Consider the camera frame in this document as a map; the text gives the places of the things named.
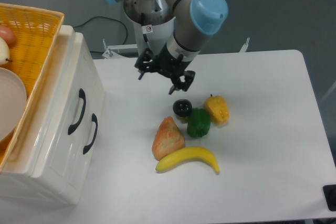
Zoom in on black drawer handle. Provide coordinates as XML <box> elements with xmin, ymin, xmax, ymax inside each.
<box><xmin>67</xmin><ymin>88</ymin><xmax>87</xmax><ymax>135</ymax></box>
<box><xmin>82</xmin><ymin>113</ymin><xmax>99</xmax><ymax>155</ymax></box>

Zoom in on black toy fruit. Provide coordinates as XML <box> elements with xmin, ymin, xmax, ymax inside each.
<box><xmin>173</xmin><ymin>99</ymin><xmax>192</xmax><ymax>117</ymax></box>

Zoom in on black top drawer handle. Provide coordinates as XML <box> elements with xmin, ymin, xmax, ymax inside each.
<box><xmin>67</xmin><ymin>88</ymin><xmax>87</xmax><ymax>135</ymax></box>

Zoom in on black cable on floor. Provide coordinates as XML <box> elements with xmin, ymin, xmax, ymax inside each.
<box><xmin>72</xmin><ymin>16</ymin><xmax>128</xmax><ymax>54</ymax></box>

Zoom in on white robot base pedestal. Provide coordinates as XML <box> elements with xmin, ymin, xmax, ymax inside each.
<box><xmin>123</xmin><ymin>0</ymin><xmax>175</xmax><ymax>55</ymax></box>

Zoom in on white plate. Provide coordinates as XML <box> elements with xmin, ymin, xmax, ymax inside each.
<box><xmin>1</xmin><ymin>68</ymin><xmax>27</xmax><ymax>142</ymax></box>

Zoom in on black lower drawer handle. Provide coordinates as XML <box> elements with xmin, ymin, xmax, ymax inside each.
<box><xmin>82</xmin><ymin>113</ymin><xmax>99</xmax><ymax>155</ymax></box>

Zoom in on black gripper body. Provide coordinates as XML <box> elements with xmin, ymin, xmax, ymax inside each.
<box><xmin>154</xmin><ymin>45</ymin><xmax>193</xmax><ymax>79</ymax></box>

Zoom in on yellow woven basket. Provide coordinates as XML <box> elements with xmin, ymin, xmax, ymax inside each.
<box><xmin>1</xmin><ymin>3</ymin><xmax>64</xmax><ymax>169</ymax></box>

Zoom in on yellow toy bell pepper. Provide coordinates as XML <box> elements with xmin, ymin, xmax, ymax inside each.
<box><xmin>203</xmin><ymin>95</ymin><xmax>229</xmax><ymax>125</ymax></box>

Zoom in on yellow toy banana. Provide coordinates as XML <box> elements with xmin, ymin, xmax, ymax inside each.
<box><xmin>155</xmin><ymin>146</ymin><xmax>220</xmax><ymax>174</ymax></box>

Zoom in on white plastic drawer cabinet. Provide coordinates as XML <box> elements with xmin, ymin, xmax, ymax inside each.
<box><xmin>1</xmin><ymin>25</ymin><xmax>105</xmax><ymax>204</ymax></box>

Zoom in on white toy onion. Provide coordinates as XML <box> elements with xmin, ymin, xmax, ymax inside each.
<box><xmin>0</xmin><ymin>38</ymin><xmax>12</xmax><ymax>66</ymax></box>

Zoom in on red toy fruit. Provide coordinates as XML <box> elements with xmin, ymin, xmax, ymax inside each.
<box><xmin>0</xmin><ymin>25</ymin><xmax>16</xmax><ymax>47</ymax></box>

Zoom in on black object at table edge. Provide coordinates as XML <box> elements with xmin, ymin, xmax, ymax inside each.
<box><xmin>322</xmin><ymin>184</ymin><xmax>336</xmax><ymax>211</ymax></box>

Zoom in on orange toy bread wedge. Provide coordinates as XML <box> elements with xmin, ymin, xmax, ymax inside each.
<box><xmin>152</xmin><ymin>116</ymin><xmax>185</xmax><ymax>161</ymax></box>

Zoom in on green toy bell pepper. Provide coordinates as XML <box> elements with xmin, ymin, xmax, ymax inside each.
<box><xmin>187</xmin><ymin>108</ymin><xmax>211</xmax><ymax>138</ymax></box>

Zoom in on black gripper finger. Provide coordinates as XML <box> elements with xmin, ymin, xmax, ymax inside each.
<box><xmin>169</xmin><ymin>70</ymin><xmax>195</xmax><ymax>95</ymax></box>
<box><xmin>134</xmin><ymin>48</ymin><xmax>158</xmax><ymax>80</ymax></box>

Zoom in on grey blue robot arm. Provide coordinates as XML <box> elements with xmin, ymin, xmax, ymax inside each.
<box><xmin>105</xmin><ymin>0</ymin><xmax>228</xmax><ymax>91</ymax></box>

